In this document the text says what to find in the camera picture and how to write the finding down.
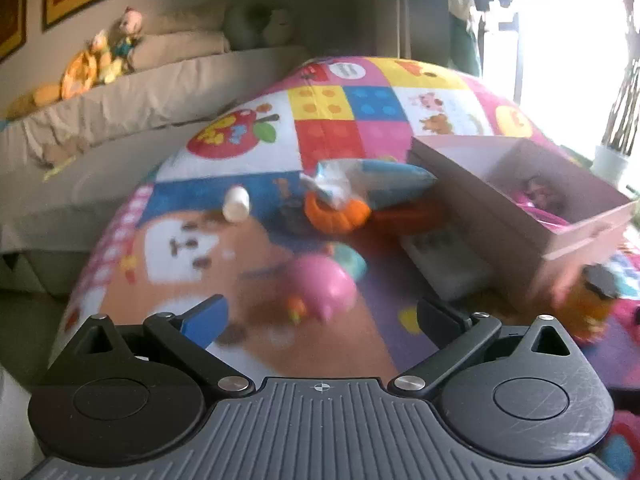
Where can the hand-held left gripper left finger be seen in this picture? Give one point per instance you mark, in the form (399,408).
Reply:
(205,321)

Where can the pink cardboard box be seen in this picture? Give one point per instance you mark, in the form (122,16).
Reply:
(480,210)

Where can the potted plant in white pot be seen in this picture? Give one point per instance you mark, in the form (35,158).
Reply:
(622,110)

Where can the green hanging cloth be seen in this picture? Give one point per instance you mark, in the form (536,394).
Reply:
(462,35)

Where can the red round container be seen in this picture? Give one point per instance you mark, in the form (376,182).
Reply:
(405,217)

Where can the grey sofa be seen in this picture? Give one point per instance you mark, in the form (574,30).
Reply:
(125,95)

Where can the beige plush toy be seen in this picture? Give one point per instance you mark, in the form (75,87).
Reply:
(62,152)

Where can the orange plastic bowl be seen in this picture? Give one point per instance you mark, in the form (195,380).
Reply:
(330,221)

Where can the small white bottle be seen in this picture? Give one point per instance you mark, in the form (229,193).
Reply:
(236,205)

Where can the colourful printed play mat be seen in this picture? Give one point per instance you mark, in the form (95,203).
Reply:
(250,270)

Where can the beige pillow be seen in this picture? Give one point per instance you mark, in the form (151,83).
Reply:
(175,45)

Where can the pink plastic toy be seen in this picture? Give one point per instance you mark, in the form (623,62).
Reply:
(540,195)

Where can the teal round toy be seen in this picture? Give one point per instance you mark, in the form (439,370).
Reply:
(354,260)

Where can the orange yellow plush toy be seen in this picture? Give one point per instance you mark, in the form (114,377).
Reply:
(82,67)

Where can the pink pig toy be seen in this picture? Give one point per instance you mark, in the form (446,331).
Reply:
(320,282)

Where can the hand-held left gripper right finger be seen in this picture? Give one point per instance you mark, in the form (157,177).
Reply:
(440,322)

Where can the small orange plush toy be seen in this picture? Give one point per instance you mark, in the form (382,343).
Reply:
(47,95)

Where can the blue white wipes packet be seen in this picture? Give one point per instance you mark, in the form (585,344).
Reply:
(395,180)

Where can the orange jar black lid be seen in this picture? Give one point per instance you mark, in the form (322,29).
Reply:
(590,310)

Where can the white plant pot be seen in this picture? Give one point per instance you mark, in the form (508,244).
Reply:
(610,162)

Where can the plush doll toy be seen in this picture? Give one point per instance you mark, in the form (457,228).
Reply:
(127,25)

